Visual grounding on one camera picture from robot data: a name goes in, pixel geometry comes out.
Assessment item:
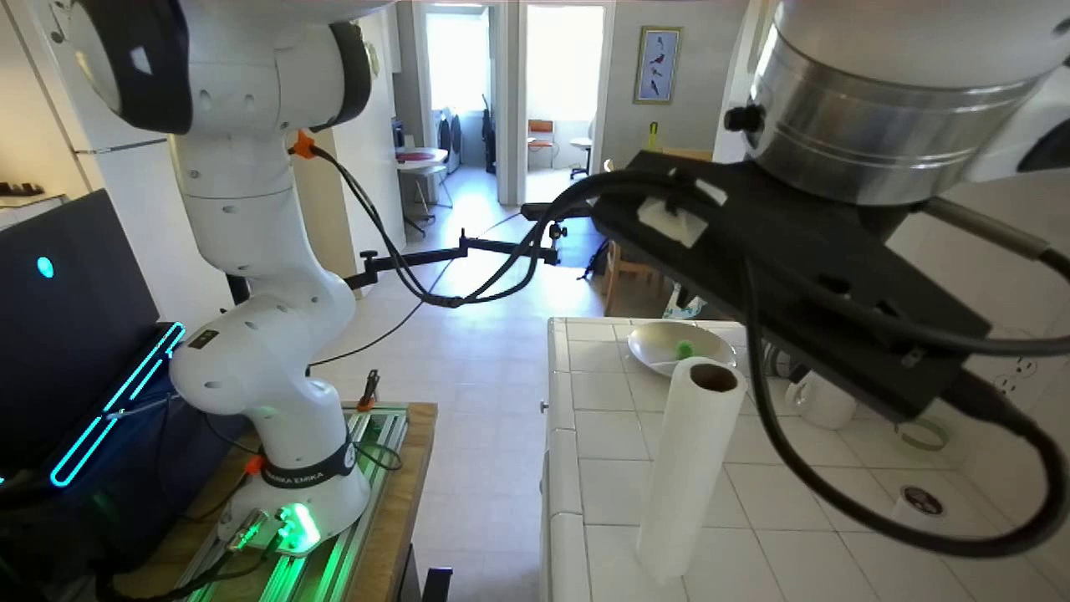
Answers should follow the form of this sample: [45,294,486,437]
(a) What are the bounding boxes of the sink drain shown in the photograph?
[898,481,949,520]

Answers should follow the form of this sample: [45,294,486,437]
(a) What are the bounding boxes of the small distant stool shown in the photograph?
[569,134,594,182]

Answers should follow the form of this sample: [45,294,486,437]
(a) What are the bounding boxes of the dark hanging bags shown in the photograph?
[434,95,501,171]

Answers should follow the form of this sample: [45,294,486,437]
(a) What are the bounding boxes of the small hallway table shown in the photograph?
[390,142,450,221]

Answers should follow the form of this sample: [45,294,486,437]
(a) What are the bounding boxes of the black exterior camera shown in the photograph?
[517,198,594,222]

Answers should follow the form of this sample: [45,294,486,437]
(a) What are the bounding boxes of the small red-handled clamp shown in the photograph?
[353,363,384,415]

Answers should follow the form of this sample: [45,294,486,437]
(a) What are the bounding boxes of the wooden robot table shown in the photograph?
[110,398,442,602]

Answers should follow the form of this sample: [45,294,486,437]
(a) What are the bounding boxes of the orange distant chair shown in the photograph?
[525,114,560,171]

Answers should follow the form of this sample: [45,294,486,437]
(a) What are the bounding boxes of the wooden dining chair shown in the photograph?
[597,238,676,316]

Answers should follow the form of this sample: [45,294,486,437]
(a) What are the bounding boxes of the white shallow bowl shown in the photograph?
[624,316,739,382]

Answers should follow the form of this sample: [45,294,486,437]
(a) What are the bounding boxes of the white paper towel roll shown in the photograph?
[630,356,749,586]

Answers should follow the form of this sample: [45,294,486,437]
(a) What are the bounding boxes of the white wall power outlet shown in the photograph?
[990,355,1062,421]

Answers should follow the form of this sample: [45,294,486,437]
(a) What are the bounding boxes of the green-lit metal base plate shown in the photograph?
[180,406,411,602]

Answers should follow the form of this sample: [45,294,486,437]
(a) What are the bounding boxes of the framed blue picture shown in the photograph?
[630,22,684,108]

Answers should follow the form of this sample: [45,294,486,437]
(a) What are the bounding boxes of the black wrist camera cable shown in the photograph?
[289,131,1070,560]

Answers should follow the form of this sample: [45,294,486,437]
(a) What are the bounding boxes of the small green-rimmed dish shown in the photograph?
[893,415,953,454]

